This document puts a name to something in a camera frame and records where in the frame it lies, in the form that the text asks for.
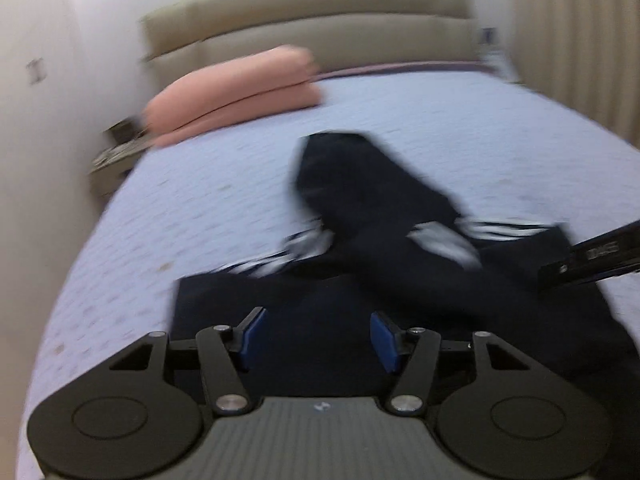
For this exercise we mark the grey nightstand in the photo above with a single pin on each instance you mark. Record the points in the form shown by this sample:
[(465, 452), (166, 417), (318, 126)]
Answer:
[(112, 170)]

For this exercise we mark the dark basket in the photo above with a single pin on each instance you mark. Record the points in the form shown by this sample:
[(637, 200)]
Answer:
[(125, 130)]

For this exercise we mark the bed with light blue bedspread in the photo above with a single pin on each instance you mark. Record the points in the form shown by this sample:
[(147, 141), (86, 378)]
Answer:
[(210, 200)]

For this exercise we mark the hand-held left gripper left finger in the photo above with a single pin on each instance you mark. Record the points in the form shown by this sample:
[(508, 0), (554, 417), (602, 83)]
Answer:
[(251, 340)]

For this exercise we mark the beige padded headboard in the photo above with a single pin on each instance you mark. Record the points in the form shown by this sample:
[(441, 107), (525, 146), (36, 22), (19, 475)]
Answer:
[(310, 25)]

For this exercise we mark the purple bed sheet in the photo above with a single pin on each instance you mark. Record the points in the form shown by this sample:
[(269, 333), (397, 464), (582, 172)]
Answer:
[(410, 66)]

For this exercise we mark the black garment with white stripes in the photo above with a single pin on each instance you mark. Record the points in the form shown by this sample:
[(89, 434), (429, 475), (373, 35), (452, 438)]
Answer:
[(380, 200)]

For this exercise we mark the pink folded blanket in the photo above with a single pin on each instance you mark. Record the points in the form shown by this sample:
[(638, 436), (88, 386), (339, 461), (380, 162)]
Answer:
[(235, 90)]

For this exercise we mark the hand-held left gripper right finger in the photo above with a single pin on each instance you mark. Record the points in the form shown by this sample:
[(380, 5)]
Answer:
[(384, 342)]

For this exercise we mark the beige curtain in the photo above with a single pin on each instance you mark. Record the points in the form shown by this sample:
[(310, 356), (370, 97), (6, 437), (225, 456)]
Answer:
[(575, 35)]

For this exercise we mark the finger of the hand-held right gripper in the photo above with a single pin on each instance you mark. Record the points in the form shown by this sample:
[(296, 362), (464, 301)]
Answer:
[(557, 272)]

